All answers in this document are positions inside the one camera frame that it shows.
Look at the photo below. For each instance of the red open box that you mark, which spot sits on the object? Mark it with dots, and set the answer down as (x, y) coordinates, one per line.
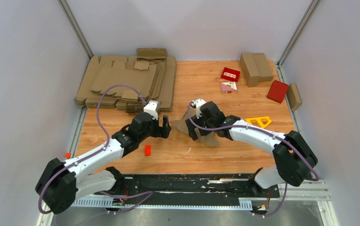
(230, 74)

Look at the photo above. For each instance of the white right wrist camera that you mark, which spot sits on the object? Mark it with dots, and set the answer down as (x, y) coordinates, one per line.
(197, 104)

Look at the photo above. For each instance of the small brown box at edge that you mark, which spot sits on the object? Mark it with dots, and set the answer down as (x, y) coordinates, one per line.
(293, 96)

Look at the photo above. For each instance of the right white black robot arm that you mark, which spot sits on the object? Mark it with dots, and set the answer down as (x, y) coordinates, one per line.
(294, 159)

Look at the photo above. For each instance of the flat brown cardboard box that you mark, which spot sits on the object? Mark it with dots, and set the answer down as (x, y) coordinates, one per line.
(265, 72)

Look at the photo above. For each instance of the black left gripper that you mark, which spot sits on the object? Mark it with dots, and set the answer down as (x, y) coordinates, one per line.
(163, 132)

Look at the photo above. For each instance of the aluminium frame post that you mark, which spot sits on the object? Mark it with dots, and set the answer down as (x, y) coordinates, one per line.
(298, 32)
(75, 26)

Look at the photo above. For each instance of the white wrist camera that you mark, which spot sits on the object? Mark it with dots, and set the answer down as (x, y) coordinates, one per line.
(152, 109)
(197, 104)

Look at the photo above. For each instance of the closed red box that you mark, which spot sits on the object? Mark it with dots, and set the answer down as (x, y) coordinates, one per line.
(277, 91)

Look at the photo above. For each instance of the small orange clip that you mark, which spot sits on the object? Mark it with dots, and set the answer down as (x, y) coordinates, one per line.
(67, 155)

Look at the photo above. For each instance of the left aluminium frame post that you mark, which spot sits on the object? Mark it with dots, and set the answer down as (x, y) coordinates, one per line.
(75, 26)

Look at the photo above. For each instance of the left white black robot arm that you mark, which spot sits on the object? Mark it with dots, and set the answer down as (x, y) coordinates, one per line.
(62, 182)

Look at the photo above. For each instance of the tall brown cardboard box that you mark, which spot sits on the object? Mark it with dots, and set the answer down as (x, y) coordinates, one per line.
(249, 69)

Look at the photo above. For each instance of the stack of flat cardboard sheets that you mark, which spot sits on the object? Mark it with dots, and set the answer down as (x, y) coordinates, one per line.
(120, 81)

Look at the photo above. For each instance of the yellow plastic triangle frame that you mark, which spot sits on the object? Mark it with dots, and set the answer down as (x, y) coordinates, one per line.
(261, 122)

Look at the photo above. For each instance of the pink white small card box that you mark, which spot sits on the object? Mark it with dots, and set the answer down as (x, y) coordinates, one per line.
(228, 87)

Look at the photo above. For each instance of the right aluminium frame post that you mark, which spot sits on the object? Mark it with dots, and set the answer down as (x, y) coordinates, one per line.
(298, 32)

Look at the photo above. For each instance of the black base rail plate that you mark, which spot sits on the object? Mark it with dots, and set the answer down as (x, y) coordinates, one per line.
(148, 185)

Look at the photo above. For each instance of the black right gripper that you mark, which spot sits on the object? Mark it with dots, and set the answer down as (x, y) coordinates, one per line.
(191, 127)

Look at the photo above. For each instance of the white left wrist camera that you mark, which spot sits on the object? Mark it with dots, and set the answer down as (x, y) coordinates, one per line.
(152, 109)

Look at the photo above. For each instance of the white slotted cable duct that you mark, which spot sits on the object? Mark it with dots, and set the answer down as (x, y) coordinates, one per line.
(168, 201)

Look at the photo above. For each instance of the small red block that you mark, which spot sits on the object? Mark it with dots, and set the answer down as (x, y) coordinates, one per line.
(148, 150)

